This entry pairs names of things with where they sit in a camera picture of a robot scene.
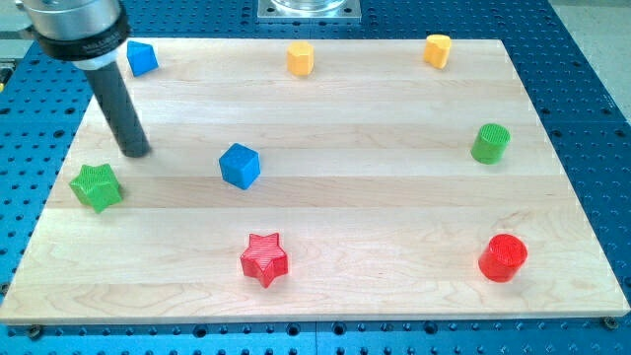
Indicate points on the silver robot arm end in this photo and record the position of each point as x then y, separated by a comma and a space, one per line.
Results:
86, 33

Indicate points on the red star block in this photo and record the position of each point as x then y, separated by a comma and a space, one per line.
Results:
264, 259

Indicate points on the green star block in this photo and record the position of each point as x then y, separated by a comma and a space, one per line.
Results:
97, 187

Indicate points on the light wooden board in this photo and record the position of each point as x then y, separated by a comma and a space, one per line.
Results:
365, 173

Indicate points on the blue cube block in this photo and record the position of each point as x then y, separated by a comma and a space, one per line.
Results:
240, 166

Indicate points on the yellow hexagon block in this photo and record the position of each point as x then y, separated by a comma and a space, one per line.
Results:
300, 58

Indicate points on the green cylinder block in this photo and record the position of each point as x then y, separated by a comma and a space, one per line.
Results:
490, 143

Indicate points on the yellow heart block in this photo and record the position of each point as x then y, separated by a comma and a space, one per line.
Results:
437, 50

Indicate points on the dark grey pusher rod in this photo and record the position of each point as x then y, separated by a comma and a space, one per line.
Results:
117, 107

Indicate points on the red cylinder block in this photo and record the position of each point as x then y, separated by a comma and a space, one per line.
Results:
503, 257

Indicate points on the blue triangular block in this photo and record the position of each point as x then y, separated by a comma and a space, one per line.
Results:
141, 58

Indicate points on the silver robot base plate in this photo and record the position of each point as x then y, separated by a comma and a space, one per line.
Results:
309, 11

